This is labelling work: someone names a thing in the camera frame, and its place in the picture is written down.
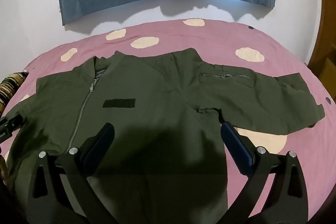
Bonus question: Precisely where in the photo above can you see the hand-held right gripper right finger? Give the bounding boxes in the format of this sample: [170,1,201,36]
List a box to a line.
[220,122,309,224]

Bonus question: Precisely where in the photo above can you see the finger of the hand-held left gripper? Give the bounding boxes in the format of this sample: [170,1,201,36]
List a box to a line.
[0,114,27,142]

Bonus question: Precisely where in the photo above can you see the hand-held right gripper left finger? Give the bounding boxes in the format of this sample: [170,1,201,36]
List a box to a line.
[29,123,118,224]

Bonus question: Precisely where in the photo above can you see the olive green zip jacket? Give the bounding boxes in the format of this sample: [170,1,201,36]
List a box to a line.
[6,48,326,224]

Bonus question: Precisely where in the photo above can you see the yellow black striped pillow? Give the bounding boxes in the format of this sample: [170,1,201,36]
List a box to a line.
[0,71,28,115]

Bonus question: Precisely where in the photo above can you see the pink bed sheet cream dots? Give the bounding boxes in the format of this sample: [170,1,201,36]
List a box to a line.
[4,18,336,224]

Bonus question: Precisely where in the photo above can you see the brown wooden door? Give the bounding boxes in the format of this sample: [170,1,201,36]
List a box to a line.
[306,0,336,94]

